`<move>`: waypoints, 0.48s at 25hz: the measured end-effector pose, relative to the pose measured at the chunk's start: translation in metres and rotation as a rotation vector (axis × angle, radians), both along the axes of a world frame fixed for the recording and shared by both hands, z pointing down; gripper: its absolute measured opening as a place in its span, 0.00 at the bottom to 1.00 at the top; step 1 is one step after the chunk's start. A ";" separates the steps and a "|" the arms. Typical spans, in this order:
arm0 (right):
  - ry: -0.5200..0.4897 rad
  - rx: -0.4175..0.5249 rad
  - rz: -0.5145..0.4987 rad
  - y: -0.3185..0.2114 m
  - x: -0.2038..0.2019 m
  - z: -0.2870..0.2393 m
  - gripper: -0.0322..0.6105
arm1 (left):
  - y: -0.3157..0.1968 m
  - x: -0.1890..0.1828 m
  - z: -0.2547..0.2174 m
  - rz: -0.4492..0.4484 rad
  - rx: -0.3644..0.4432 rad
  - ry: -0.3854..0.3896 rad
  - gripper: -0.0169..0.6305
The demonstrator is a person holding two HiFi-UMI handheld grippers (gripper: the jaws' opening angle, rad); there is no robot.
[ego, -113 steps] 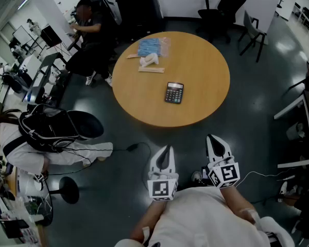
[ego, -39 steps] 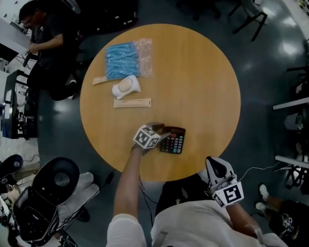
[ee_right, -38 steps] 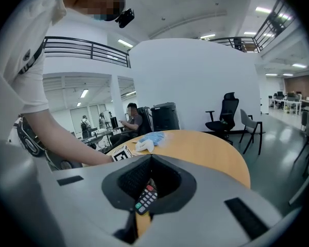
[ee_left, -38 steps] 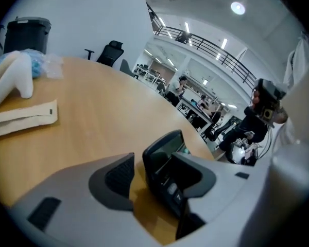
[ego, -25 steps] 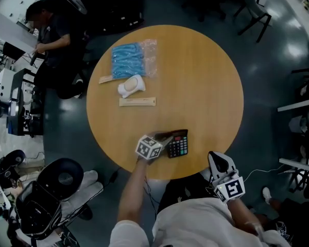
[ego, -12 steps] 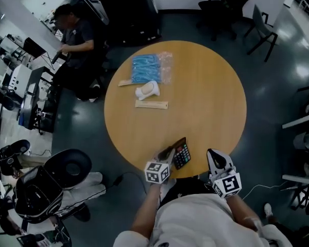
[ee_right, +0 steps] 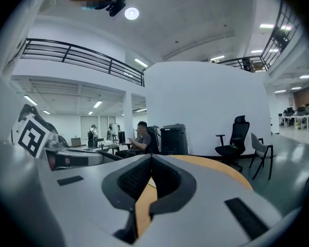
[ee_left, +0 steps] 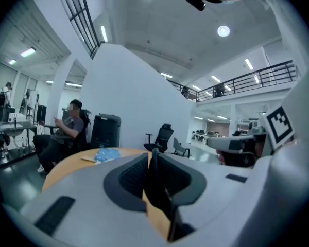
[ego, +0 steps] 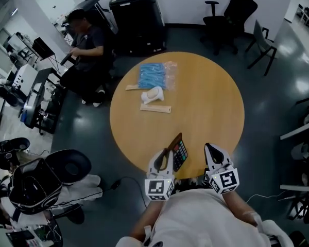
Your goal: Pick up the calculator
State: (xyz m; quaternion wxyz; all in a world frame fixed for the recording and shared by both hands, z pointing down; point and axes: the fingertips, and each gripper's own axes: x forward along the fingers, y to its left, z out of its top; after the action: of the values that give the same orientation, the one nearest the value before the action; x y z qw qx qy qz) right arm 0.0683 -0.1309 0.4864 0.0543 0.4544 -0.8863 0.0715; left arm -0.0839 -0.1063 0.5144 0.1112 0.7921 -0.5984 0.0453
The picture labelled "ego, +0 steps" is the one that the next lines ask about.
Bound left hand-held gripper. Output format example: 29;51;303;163
144;149;176;202

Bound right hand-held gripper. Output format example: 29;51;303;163
204;143;241;196

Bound black calculator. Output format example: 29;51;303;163
166;132;190;172

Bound person's left forearm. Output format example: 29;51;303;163
130;198;171;241

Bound person's right forearm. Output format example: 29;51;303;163
222;189;259;226

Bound person's patterned trousers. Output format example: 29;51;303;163
169;175;212;193

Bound long wooden ruler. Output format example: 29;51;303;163
140;104;173;114

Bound person's white shirt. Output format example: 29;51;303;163
117;186;295;247

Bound white desk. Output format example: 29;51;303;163
280;119;309;193

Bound white cloth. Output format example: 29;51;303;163
57;174;104;206

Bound clear plastic bag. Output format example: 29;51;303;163
164;60;178;92

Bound bag of blue items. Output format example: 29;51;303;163
138;62;168;90

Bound grey chair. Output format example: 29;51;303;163
245;19;278;77

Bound open black backpack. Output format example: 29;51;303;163
8;149;93;216

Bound black office chair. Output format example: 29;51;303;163
200;0;259;56

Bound large black wheeled case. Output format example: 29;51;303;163
109;0;167;56

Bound white box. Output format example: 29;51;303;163
13;63;40;87

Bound black folding stand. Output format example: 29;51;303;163
31;36;61;68

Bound black cable with adapter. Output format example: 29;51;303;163
51;176;148;210

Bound white cable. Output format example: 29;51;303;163
246;191;296;203

